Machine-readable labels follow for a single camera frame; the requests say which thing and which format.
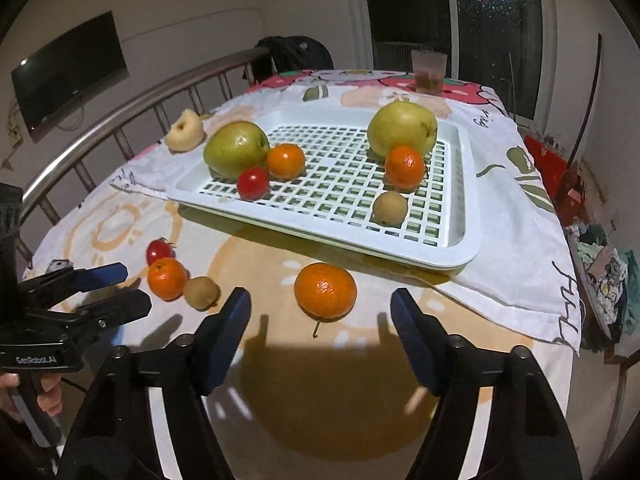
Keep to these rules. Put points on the white slotted plastic tray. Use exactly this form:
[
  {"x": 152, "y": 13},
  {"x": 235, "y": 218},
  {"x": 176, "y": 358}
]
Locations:
[{"x": 460, "y": 230}]

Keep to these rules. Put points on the bitten pale fruit core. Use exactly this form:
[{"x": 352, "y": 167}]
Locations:
[{"x": 182, "y": 137}]

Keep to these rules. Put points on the brown longan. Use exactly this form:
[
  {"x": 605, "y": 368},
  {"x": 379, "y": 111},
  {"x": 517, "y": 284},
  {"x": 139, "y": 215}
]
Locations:
[
  {"x": 389, "y": 207},
  {"x": 200, "y": 292}
]

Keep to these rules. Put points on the orange tangerine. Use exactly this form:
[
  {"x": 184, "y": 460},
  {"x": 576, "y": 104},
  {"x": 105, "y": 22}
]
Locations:
[
  {"x": 405, "y": 167},
  {"x": 167, "y": 280},
  {"x": 286, "y": 161},
  {"x": 325, "y": 290}
]

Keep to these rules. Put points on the yellow pear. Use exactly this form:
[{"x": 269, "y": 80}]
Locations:
[{"x": 400, "y": 127}]

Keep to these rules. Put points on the person's left hand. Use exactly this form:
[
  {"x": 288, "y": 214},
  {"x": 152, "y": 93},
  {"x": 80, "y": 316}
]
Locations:
[{"x": 50, "y": 402}]

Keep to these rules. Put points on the dark thin rod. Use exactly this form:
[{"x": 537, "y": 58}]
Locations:
[{"x": 592, "y": 85}]

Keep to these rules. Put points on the red strawberry-print cloth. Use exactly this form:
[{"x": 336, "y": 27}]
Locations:
[{"x": 360, "y": 77}]

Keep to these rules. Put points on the wall television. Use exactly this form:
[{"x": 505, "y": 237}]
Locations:
[{"x": 70, "y": 70}]

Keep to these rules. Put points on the person's left forearm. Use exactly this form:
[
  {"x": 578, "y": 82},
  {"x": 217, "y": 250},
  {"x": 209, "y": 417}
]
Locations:
[{"x": 15, "y": 450}]

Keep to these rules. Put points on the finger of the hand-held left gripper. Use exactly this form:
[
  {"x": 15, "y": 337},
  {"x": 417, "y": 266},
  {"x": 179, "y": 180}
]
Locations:
[
  {"x": 125, "y": 305},
  {"x": 100, "y": 275}
]

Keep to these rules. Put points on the clear plastic cup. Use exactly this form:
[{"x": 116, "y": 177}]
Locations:
[{"x": 429, "y": 72}]

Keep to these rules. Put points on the yellow sun-print cloth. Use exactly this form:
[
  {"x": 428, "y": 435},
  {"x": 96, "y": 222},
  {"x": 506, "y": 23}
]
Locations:
[{"x": 100, "y": 225}]

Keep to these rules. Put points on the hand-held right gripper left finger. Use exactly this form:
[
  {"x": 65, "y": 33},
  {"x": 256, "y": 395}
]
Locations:
[{"x": 227, "y": 340}]

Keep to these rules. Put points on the pile of clothes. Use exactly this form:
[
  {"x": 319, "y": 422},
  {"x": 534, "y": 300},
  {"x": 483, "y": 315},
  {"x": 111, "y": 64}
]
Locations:
[{"x": 605, "y": 270}]

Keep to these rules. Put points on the loose fruit stem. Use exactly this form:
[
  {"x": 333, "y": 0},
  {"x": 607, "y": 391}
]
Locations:
[{"x": 316, "y": 330}]

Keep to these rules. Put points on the glass sliding door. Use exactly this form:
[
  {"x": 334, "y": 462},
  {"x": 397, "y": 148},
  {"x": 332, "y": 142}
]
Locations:
[{"x": 410, "y": 0}]

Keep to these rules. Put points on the metal railing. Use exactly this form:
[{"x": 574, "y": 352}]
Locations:
[{"x": 150, "y": 95}]

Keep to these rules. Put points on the white cartoon-print cloth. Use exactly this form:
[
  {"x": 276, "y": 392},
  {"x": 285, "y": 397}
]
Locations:
[{"x": 505, "y": 270}]

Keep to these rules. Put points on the red cherry tomato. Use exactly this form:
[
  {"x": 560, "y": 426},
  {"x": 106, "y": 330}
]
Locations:
[
  {"x": 252, "y": 183},
  {"x": 157, "y": 251}
]

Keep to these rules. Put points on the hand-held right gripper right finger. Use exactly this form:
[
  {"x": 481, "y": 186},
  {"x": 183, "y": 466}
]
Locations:
[{"x": 415, "y": 340}]

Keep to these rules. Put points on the black backpack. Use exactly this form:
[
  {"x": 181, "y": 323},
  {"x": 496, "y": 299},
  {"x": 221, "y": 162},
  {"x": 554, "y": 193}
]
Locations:
[{"x": 295, "y": 55}]

